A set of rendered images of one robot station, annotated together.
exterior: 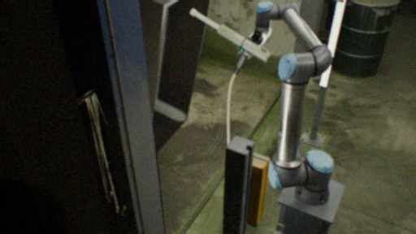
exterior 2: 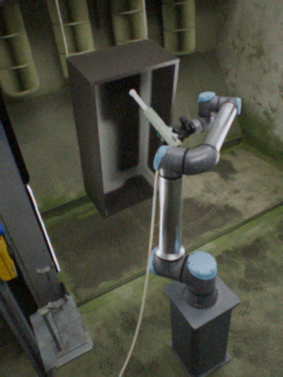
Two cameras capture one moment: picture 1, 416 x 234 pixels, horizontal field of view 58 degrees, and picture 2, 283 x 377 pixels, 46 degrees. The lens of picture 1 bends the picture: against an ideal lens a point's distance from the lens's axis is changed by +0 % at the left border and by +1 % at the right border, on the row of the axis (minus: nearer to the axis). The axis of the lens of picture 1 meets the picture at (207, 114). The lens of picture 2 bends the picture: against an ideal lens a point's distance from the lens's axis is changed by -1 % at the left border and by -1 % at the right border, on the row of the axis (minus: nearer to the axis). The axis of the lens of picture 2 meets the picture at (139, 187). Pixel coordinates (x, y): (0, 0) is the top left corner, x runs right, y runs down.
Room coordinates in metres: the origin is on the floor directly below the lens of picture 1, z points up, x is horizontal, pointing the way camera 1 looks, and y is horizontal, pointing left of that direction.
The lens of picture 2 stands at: (0.43, -1.04, 2.22)
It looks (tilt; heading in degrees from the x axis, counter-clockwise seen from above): 36 degrees down; 37
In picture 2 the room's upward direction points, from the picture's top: 6 degrees counter-clockwise
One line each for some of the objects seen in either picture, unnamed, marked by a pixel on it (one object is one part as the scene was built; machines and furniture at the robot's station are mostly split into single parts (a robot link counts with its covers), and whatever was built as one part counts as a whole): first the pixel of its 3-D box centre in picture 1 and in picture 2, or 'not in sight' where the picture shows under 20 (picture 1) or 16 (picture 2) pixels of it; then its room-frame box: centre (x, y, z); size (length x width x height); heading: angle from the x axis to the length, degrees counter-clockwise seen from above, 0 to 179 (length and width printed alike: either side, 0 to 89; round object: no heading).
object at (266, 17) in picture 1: (266, 13); (208, 104); (2.10, -0.33, 1.45); 0.12 x 0.09 x 0.12; 99
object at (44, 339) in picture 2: not in sight; (60, 330); (0.86, -0.15, 0.78); 0.31 x 0.23 x 0.01; 61
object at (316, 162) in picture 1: (316, 169); (200, 272); (1.46, -0.59, 0.83); 0.17 x 0.15 x 0.18; 99
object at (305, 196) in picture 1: (313, 186); (200, 288); (1.47, -0.59, 0.69); 0.19 x 0.19 x 0.10
